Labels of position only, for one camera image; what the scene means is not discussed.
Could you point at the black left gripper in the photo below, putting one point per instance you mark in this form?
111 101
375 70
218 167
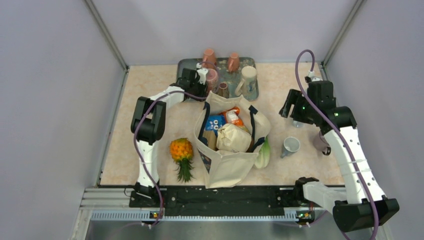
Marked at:
203 88

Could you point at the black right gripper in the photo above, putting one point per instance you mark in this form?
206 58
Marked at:
295 97

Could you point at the light blue mug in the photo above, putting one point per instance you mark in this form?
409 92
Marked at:
297 124

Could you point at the pink patterned mug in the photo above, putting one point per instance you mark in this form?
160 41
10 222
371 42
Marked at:
212 80

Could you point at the brown striped mug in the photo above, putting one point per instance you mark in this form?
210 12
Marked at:
223 90

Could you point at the white ceramic mug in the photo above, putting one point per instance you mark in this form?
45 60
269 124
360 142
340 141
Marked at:
290 146

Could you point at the mauve purple mug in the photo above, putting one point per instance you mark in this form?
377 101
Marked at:
320 144

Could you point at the cream canvas tote bag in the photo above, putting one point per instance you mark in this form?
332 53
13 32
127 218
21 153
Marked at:
225 168

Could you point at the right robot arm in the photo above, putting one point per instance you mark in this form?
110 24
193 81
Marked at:
363 204

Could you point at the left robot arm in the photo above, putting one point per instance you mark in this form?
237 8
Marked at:
149 122

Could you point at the salmon pink mug left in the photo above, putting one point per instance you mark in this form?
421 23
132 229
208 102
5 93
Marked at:
209 59

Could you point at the salmon pink mug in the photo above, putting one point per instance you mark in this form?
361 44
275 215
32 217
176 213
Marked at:
233 62
209 59

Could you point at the salmon pink mug right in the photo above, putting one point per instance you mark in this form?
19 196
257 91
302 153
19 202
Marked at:
233 62

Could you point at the cream dragon print mug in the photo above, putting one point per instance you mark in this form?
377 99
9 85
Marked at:
247 83

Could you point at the blue cookie snack bag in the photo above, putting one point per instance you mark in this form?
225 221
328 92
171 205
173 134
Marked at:
214 122

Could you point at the teal floral serving tray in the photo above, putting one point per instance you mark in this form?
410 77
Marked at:
232 79

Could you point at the orange snack packet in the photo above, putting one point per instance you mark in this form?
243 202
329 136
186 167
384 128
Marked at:
231 116

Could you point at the green romaine lettuce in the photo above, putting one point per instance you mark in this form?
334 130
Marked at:
264 154

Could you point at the cream paper wrapped package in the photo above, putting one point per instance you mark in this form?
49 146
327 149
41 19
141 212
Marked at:
233 138

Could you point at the pineapple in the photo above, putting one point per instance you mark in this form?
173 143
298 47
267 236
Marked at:
181 151

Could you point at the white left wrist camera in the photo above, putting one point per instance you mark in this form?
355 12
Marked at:
201 73

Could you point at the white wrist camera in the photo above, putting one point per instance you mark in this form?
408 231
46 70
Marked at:
310 77
201 73

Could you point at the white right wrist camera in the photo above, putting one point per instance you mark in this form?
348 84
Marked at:
310 77

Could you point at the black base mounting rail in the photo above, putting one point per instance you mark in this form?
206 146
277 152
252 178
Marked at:
238 201

